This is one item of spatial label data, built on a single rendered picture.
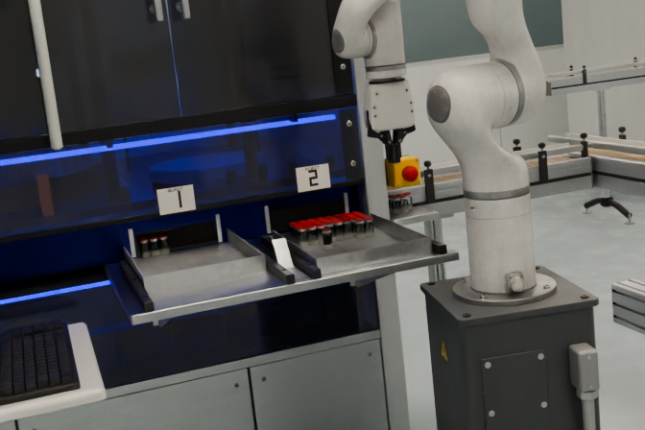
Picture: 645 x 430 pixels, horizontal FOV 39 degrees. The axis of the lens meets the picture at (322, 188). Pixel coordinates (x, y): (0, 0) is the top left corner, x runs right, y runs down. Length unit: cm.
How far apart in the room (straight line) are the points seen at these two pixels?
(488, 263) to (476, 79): 33
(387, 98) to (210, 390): 86
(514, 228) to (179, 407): 101
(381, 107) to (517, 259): 44
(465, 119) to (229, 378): 101
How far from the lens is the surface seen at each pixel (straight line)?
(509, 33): 162
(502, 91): 161
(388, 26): 186
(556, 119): 806
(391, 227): 215
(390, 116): 188
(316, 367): 234
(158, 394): 226
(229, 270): 194
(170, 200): 215
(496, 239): 165
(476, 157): 162
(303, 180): 222
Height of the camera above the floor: 137
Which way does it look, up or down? 10 degrees down
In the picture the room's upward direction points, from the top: 6 degrees counter-clockwise
